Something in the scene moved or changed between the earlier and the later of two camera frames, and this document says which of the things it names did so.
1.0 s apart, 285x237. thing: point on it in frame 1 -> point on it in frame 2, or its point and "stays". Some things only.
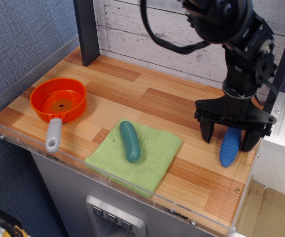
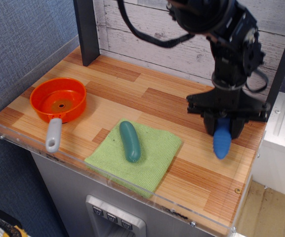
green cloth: (158, 149) stays
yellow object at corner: (7, 234) stays
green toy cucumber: (131, 143) stays
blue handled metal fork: (229, 146) -> (222, 138)
